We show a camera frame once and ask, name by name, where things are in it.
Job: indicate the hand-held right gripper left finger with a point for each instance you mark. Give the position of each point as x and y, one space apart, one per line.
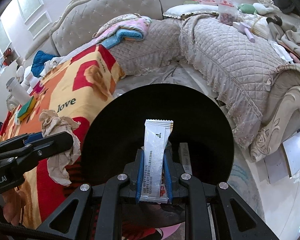
140 170

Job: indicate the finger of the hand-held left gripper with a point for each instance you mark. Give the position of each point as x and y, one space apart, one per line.
32 137
55 142

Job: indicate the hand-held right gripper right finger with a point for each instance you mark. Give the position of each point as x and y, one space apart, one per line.
168 177

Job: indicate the tissue paper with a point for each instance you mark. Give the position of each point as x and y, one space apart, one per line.
61 172

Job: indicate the white snack packet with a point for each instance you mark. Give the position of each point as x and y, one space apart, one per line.
155 142

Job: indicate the black round bin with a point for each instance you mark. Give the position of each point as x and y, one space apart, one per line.
115 130

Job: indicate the person's left hand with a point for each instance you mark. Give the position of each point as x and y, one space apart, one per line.
12 210

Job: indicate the white carton box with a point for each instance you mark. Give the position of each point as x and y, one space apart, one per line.
186 157

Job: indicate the green yellow sponge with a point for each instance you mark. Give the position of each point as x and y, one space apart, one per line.
26 108

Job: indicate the white thermos bottle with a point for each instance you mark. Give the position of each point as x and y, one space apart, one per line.
17 91

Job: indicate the pink slipper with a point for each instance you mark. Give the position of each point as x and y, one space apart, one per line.
168 231

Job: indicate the pink label plastic bottle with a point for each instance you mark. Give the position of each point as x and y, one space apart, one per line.
34 82

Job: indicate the orange red printed blanket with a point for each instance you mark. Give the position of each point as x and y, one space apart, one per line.
65 85

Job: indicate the blue cloth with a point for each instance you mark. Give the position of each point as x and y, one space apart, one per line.
41 62

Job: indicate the white cloth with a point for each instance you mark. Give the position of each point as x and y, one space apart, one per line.
53 63

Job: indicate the red ornament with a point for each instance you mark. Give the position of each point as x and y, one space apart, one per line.
7 53

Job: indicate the quilted beige sofa cover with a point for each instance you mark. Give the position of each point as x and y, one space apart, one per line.
227 62
152 45

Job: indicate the blue folded towel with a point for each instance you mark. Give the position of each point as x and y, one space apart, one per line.
127 35

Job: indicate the pink folded blanket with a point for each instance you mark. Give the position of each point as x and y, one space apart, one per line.
130 25

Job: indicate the beige tufted sofa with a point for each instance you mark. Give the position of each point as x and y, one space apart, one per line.
110 7

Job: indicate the white frilled pillow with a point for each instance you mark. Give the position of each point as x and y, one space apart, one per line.
187 10

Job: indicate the small straw brush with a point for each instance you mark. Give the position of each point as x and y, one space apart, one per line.
259 30

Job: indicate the pile of clothes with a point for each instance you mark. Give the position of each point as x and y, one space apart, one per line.
292 37

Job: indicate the green plush toy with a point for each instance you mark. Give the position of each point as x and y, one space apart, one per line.
247 8

